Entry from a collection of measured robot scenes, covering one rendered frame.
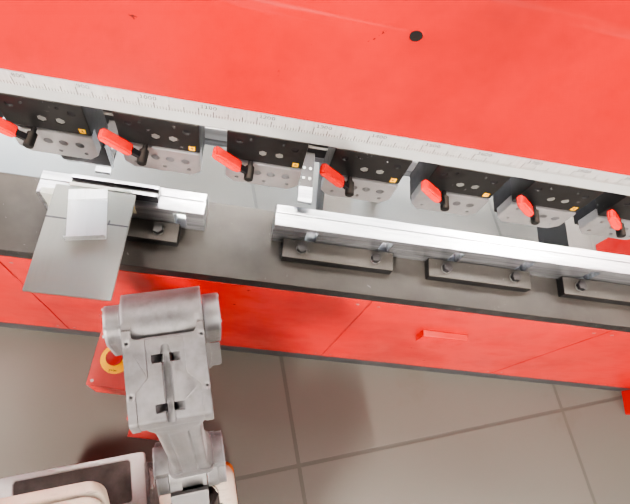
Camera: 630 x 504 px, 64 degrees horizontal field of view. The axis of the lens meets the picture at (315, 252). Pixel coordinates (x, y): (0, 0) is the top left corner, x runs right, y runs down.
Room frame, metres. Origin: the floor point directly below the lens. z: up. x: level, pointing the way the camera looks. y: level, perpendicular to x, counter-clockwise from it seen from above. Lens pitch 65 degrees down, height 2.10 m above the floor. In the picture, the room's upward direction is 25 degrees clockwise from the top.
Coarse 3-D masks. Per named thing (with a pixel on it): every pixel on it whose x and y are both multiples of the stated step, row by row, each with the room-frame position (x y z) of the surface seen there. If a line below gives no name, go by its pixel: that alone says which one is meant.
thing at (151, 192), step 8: (72, 176) 0.44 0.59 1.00; (80, 176) 0.45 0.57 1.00; (88, 176) 0.45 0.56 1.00; (96, 184) 0.45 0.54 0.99; (104, 184) 0.46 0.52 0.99; (112, 184) 0.47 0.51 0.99; (120, 184) 0.47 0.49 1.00; (128, 184) 0.48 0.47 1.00; (136, 184) 0.49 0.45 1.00; (144, 184) 0.50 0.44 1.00; (136, 192) 0.47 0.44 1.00; (144, 192) 0.48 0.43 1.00; (152, 192) 0.49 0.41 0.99; (160, 192) 0.51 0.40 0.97; (144, 200) 0.47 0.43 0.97; (152, 200) 0.48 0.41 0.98
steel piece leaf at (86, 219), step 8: (72, 200) 0.38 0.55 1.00; (80, 200) 0.39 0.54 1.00; (88, 200) 0.40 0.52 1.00; (96, 200) 0.41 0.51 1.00; (104, 200) 0.42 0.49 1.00; (72, 208) 0.37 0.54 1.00; (80, 208) 0.37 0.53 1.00; (88, 208) 0.38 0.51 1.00; (96, 208) 0.39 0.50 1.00; (104, 208) 0.40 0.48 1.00; (72, 216) 0.35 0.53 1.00; (80, 216) 0.36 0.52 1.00; (88, 216) 0.36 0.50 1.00; (96, 216) 0.37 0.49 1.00; (104, 216) 0.38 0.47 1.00; (72, 224) 0.33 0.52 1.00; (80, 224) 0.34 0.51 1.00; (88, 224) 0.35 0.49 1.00; (96, 224) 0.36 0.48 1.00; (104, 224) 0.36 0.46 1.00; (72, 232) 0.31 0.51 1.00; (80, 232) 0.32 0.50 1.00; (88, 232) 0.33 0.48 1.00; (96, 232) 0.34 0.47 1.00; (104, 232) 0.35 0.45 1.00
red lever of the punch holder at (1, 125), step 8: (0, 120) 0.36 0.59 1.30; (0, 128) 0.35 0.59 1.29; (8, 128) 0.36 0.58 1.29; (16, 128) 0.37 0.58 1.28; (32, 128) 0.39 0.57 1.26; (8, 136) 0.35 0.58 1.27; (16, 136) 0.36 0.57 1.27; (24, 136) 0.36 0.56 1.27; (32, 136) 0.37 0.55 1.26; (24, 144) 0.35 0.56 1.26; (32, 144) 0.36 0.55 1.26
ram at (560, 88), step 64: (0, 0) 0.41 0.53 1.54; (64, 0) 0.44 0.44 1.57; (128, 0) 0.47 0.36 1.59; (192, 0) 0.49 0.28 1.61; (256, 0) 0.52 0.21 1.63; (320, 0) 0.55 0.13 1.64; (384, 0) 0.57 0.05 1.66; (448, 0) 0.60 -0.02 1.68; (512, 0) 0.62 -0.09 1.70; (576, 0) 0.64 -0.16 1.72; (0, 64) 0.39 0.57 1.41; (64, 64) 0.43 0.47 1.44; (128, 64) 0.46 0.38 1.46; (192, 64) 0.49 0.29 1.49; (256, 64) 0.52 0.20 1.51; (320, 64) 0.55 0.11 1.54; (384, 64) 0.58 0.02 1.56; (448, 64) 0.61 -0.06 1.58; (512, 64) 0.64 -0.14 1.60; (576, 64) 0.67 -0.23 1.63; (256, 128) 0.53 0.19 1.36; (384, 128) 0.60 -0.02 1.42; (448, 128) 0.63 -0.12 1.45; (512, 128) 0.66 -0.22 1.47; (576, 128) 0.69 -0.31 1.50
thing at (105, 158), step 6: (102, 150) 0.45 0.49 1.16; (108, 150) 0.47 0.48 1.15; (66, 156) 0.43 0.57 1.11; (102, 156) 0.45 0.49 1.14; (108, 156) 0.46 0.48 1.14; (78, 162) 0.44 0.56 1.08; (84, 162) 0.45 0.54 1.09; (90, 162) 0.44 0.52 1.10; (96, 162) 0.45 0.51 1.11; (102, 162) 0.45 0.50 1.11; (108, 162) 0.46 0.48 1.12
